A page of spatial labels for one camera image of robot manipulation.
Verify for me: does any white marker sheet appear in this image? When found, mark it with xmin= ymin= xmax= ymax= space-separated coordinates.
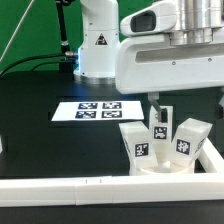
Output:
xmin=52 ymin=101 xmax=144 ymax=121

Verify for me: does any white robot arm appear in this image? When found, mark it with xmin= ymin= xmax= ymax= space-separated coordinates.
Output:
xmin=74 ymin=0 xmax=224 ymax=112

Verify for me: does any black vertical hose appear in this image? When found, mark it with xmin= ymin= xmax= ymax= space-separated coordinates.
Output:
xmin=54 ymin=0 xmax=71 ymax=54

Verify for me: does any black cable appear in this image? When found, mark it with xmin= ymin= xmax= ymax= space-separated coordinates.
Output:
xmin=31 ymin=59 xmax=78 ymax=72
xmin=0 ymin=51 xmax=78 ymax=75

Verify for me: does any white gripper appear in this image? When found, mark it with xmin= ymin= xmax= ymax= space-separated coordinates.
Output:
xmin=115 ymin=33 xmax=224 ymax=123

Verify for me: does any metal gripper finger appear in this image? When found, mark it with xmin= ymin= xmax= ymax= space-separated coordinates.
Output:
xmin=218 ymin=87 xmax=224 ymax=119

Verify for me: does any black cable lower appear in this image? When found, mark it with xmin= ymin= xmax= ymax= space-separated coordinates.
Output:
xmin=31 ymin=59 xmax=78 ymax=72

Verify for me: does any black cable upper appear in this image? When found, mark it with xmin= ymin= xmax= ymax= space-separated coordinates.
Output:
xmin=0 ymin=51 xmax=78 ymax=75

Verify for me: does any white part left edge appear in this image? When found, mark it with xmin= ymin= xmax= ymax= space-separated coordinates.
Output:
xmin=0 ymin=135 xmax=3 ymax=154

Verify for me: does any thin white rod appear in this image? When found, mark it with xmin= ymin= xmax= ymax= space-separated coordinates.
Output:
xmin=0 ymin=0 xmax=36 ymax=64

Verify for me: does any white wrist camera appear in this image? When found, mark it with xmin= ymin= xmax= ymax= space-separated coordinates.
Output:
xmin=120 ymin=0 xmax=177 ymax=36

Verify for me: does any white L-shaped fence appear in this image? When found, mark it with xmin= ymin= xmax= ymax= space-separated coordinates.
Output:
xmin=0 ymin=141 xmax=224 ymax=207

